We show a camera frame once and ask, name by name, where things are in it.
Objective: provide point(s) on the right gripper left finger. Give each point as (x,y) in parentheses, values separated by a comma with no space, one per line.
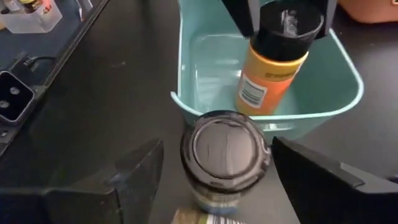
(93,202)

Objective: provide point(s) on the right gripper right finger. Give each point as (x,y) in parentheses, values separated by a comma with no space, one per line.
(335,199)

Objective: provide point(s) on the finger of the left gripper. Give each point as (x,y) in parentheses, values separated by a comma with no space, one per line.
(239,15)
(328,15)

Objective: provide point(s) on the teal plastic bin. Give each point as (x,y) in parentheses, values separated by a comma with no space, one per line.
(211,62)

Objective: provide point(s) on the orange spice bottle black cap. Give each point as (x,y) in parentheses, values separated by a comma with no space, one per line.
(264,84)

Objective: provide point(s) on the spice jar olive contents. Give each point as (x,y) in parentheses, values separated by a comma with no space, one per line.
(202,217)

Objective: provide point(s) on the spice jar blue label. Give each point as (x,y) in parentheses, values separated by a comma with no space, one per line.
(224,149)

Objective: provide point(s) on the red-orange small tray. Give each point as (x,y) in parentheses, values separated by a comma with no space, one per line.
(367,11)

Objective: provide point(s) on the clear storage box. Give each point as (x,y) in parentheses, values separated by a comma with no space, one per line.
(31,20)

